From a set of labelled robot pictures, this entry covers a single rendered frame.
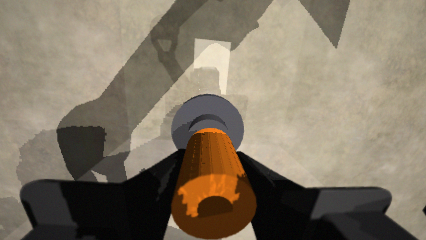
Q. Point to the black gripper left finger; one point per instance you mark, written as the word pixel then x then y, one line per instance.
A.
pixel 138 208

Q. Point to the grey round pedestal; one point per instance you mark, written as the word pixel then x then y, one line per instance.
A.
pixel 206 111

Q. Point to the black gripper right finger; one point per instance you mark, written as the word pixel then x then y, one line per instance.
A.
pixel 289 211

